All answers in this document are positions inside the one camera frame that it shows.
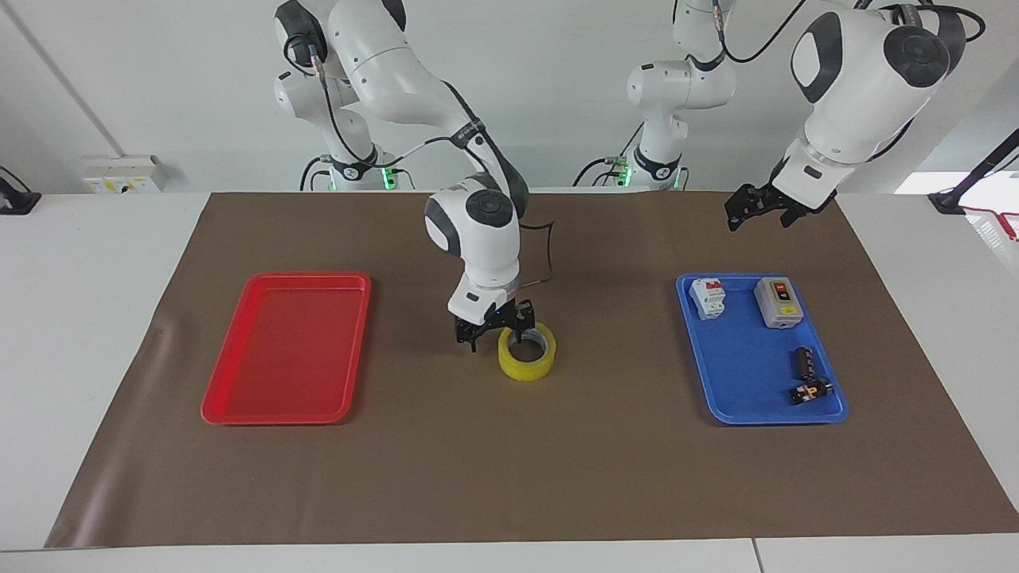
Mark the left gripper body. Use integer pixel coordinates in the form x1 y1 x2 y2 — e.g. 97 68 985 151
758 184 806 219

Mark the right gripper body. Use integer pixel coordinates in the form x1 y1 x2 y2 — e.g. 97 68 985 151
455 301 522 341

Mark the yellow tape roll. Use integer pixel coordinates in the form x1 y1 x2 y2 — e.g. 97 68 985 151
498 322 557 384

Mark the blue plastic tray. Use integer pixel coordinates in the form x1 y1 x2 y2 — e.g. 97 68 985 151
675 272 849 426

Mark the small black orange connector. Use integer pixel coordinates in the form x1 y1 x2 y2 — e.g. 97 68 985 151
788 378 834 405

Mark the red plastic tray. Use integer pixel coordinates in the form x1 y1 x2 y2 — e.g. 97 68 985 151
201 271 373 426

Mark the black stand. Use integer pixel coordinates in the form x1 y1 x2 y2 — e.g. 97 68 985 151
927 127 1019 215
0 165 43 216

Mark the black cable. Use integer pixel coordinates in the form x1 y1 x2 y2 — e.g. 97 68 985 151
711 0 811 66
299 154 337 193
521 220 555 287
572 153 631 189
306 44 488 172

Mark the grey switch box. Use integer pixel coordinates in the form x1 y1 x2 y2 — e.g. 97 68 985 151
753 276 802 330

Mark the white circuit breaker red switch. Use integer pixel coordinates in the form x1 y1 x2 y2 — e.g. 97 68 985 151
689 277 728 321

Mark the white wall socket box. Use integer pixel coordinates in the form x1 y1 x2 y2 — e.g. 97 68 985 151
81 154 169 195

